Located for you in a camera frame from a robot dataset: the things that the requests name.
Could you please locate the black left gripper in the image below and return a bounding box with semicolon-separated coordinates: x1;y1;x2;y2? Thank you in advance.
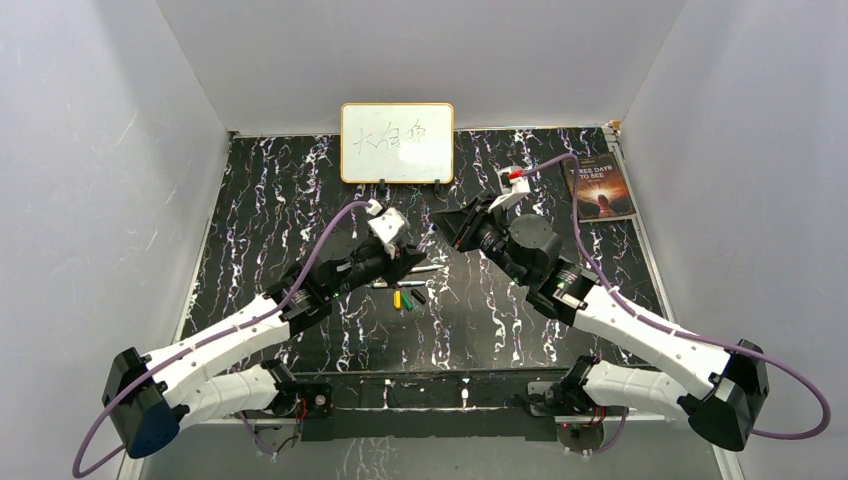
327;239;425;300

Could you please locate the white dry-erase board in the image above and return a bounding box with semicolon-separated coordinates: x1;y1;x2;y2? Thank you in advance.
340;102;455;185

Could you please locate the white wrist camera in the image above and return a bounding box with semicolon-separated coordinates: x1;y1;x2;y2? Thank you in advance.
489;166;530;212
368;207;409;260

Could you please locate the green pen cap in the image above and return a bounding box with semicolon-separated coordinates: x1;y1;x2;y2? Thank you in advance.
400;291;414;310

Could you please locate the white pen green tip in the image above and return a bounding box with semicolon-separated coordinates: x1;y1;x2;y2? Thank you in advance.
410;264;445;274

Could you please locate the purple cable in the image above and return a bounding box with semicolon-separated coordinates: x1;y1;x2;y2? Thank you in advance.
71;199;384;480
510;153;832;442

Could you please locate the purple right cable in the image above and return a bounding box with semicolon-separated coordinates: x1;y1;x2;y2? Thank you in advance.
510;153;832;442

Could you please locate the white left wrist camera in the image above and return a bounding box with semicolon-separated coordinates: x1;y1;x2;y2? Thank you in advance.
368;207;409;260

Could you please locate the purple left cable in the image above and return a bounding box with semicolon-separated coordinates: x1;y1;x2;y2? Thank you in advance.
71;199;384;480

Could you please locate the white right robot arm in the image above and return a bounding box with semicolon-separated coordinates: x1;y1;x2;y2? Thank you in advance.
431;195;769;452

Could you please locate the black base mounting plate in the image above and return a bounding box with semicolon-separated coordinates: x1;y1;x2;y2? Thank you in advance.
303;368;584;442

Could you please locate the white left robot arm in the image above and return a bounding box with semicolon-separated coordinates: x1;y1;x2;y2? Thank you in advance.
102;231;427;459

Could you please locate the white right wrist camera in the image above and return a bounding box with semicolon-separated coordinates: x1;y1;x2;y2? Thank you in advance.
489;166;530;212

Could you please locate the dark Three Days book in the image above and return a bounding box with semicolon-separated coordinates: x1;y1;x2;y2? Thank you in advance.
563;153;636;223

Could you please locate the black pen cap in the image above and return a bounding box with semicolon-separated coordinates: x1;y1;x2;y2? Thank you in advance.
411;288;428;305

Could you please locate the white pen blue cap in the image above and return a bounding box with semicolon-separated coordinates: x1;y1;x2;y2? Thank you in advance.
417;224;437;251

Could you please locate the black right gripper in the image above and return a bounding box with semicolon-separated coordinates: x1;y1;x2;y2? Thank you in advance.
430;195;531;288

